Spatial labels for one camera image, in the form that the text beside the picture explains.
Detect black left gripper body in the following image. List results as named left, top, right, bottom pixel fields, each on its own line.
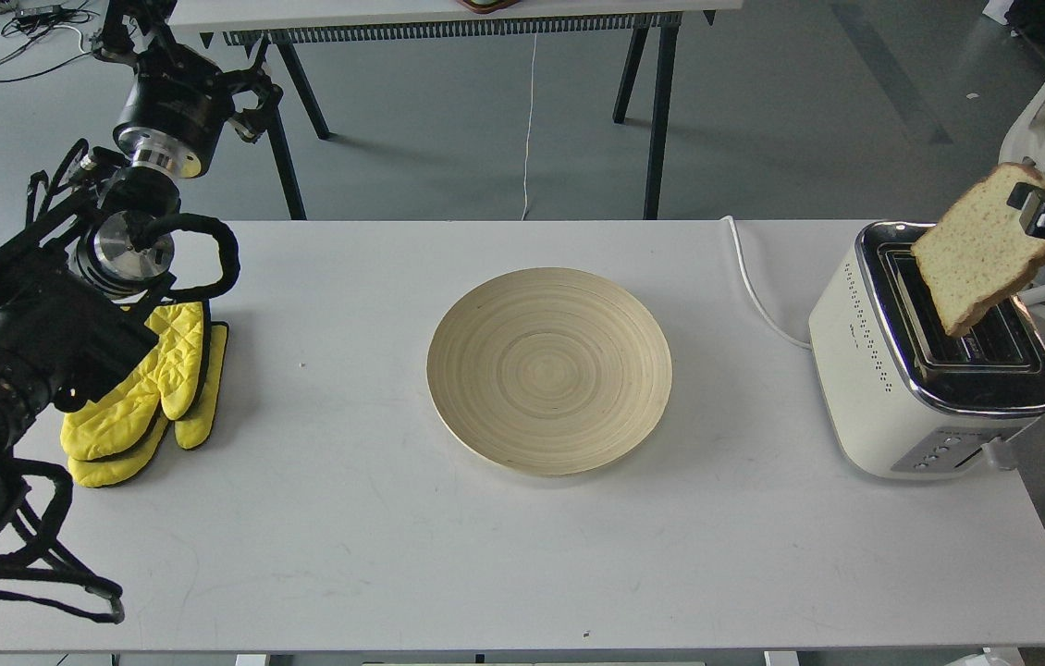
left=113, top=46, right=235, bottom=179

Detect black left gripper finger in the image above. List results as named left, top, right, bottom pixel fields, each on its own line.
left=92, top=0, right=172, bottom=67
left=225, top=68, right=285, bottom=145

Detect slice of bread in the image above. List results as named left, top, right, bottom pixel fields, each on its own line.
left=912, top=163, right=1045, bottom=338

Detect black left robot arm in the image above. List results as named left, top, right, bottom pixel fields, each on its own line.
left=0, top=1, right=282, bottom=623

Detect cream white toaster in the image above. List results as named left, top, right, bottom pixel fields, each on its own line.
left=807, top=222, right=1045, bottom=481

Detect background white table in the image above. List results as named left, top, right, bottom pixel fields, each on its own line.
left=168, top=1, right=743, bottom=220

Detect brown object on back table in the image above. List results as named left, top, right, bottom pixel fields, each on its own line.
left=458, top=0, right=519, bottom=14

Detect lower yellow oven mitt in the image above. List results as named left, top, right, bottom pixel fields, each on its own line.
left=60, top=301, right=230, bottom=488

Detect yellow oven mitt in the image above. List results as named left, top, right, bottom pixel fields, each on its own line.
left=60, top=301, right=230, bottom=488
left=60, top=301, right=211, bottom=463

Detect upper yellow oven mitt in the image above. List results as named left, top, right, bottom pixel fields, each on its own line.
left=60, top=301, right=211, bottom=463

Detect round wooden plate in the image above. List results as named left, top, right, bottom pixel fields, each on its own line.
left=426, top=268, right=673, bottom=476

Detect white toaster power cable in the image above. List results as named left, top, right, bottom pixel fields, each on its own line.
left=721, top=216, right=813, bottom=352

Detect thin white hanging cable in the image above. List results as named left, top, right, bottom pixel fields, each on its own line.
left=521, top=33, right=540, bottom=221

